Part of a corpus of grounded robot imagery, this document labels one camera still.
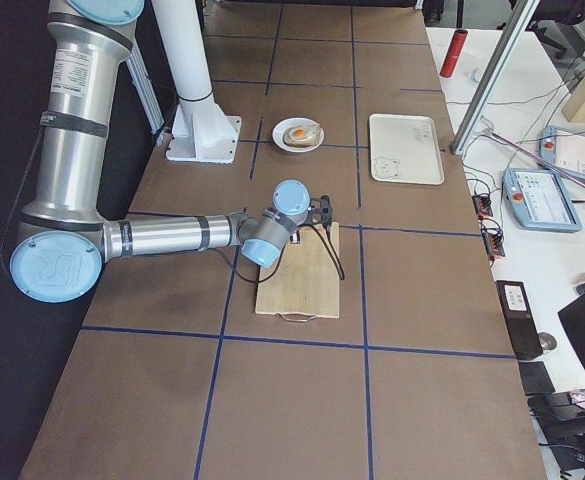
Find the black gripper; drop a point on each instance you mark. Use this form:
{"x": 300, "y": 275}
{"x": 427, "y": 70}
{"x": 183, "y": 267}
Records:
{"x": 296, "y": 238}

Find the white round plate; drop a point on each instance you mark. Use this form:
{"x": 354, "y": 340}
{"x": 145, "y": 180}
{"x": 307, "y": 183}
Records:
{"x": 279, "y": 129}

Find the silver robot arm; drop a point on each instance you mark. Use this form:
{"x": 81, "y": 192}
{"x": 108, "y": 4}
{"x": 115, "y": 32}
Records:
{"x": 63, "y": 240}

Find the bottom bread slice with egg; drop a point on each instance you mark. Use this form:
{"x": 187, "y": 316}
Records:
{"x": 302, "y": 135}

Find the wooden cutting board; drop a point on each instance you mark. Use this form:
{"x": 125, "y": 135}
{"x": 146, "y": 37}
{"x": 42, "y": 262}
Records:
{"x": 306, "y": 284}

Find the cream rectangular tray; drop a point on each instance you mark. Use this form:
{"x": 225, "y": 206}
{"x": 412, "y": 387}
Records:
{"x": 404, "y": 149}

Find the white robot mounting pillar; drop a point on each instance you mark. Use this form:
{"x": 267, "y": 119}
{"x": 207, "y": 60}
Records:
{"x": 201, "y": 131}

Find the black box device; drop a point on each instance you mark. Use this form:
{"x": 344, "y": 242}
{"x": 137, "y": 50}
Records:
{"x": 519, "y": 320}

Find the near teach pendant tablet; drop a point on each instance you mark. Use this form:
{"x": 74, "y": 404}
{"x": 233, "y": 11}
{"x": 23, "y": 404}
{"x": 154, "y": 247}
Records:
{"x": 539, "y": 200}

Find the teach pendant tablet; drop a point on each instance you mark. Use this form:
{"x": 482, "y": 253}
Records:
{"x": 565, "y": 149}
{"x": 539, "y": 200}

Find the dark red thermos bottle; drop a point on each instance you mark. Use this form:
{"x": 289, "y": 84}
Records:
{"x": 453, "y": 53}

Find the far teach pendant tablet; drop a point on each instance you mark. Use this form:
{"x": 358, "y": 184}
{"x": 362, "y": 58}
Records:
{"x": 565, "y": 149}

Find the aluminium frame post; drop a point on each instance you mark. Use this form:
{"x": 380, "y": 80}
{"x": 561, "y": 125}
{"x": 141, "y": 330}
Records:
{"x": 516, "y": 25}

